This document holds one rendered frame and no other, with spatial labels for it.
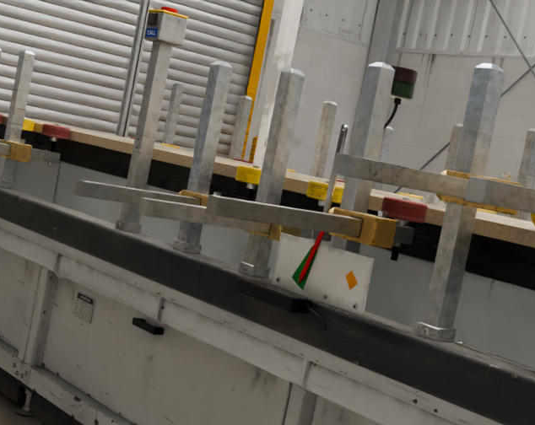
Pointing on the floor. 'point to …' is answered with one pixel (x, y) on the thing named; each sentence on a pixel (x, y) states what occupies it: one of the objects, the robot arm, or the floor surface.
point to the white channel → (283, 55)
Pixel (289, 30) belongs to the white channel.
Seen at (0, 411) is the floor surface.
